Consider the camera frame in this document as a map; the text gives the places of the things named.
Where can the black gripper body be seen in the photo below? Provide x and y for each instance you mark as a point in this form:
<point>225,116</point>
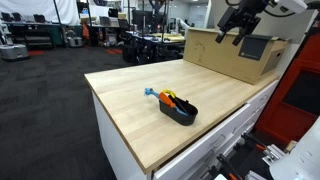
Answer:
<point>240,18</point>

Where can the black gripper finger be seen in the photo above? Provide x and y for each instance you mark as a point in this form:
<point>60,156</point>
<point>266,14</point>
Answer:
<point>220,37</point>
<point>238,40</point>

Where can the black oval bowl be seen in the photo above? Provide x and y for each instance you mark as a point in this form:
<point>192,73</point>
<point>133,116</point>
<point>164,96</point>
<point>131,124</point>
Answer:
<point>178,118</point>

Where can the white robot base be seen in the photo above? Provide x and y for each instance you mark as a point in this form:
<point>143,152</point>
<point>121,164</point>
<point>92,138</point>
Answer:
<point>300,156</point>

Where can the large cardboard box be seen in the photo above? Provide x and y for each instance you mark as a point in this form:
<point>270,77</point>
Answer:
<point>220,55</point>

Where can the dark cluttered workbench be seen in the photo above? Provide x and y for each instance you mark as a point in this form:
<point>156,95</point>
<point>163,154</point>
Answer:
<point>150,46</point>

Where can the yellow plastic utensil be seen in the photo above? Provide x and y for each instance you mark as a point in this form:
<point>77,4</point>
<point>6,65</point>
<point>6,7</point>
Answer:
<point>170,92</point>

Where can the black plastic utensil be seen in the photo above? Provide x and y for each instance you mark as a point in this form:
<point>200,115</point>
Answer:
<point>180,105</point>

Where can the red metal cabinet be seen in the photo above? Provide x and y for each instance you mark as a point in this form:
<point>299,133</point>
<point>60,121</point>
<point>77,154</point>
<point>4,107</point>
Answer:
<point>293,100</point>

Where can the orange plastic utensil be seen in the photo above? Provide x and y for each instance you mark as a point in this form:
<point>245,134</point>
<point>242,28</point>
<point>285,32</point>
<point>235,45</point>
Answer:
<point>166,100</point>

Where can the blue and orange toy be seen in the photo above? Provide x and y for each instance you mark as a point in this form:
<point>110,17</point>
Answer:
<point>150,92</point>

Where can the red floor mat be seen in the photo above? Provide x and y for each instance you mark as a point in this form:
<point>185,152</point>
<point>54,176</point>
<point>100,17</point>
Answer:
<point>36,52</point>
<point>114,51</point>

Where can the white drawer cabinet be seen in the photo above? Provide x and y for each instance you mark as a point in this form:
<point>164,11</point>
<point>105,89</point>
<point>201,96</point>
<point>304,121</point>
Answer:
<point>213,146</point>

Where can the small grey mobile robot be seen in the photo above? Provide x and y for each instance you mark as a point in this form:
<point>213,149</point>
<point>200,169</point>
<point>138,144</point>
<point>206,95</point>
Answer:
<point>74,40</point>

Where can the white curtain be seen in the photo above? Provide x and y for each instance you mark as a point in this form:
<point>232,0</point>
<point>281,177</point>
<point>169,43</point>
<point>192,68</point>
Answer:
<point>36,10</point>

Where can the black shelf desk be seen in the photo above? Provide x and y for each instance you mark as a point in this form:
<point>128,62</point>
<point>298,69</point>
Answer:
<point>33,35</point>

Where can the grey floor machine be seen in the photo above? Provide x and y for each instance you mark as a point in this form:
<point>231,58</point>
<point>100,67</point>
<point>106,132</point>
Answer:
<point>13,51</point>

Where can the silver metal bracket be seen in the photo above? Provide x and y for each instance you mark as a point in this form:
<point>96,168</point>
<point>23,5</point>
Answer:
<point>274,154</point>

